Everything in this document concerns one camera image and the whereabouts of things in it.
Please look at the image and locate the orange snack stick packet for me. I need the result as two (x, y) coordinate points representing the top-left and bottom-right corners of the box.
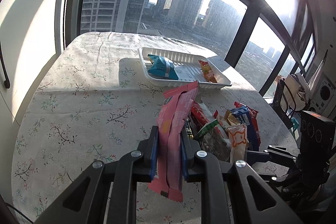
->
(198, 60), (217, 83)

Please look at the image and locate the red white long snack packet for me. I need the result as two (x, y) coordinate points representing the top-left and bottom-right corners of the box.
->
(191, 102), (228, 140)

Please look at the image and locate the gold snack bag red circle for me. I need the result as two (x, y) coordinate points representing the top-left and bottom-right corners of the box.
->
(224, 110), (240, 126)

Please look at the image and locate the white orange cat snack packet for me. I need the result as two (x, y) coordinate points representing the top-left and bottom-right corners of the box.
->
(227, 124), (248, 163)

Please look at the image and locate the white plastic tray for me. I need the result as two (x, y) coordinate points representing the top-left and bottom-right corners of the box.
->
(138, 47), (231, 89)

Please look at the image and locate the floral tablecloth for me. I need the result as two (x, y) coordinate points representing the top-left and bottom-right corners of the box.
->
(11, 32), (296, 223)

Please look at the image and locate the dark blue Tipo snack packet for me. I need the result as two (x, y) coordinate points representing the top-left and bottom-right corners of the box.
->
(230, 107), (261, 151)

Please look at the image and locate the small floral snack packet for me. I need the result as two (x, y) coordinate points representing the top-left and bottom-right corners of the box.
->
(213, 110), (230, 132)

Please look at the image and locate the blue snack bag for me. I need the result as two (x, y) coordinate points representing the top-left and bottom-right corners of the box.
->
(147, 54), (179, 80)

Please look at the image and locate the pink snack packet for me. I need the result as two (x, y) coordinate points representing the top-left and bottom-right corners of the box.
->
(148, 81), (199, 202)

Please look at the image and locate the cluttered black rack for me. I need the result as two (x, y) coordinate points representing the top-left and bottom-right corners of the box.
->
(271, 73), (336, 135)

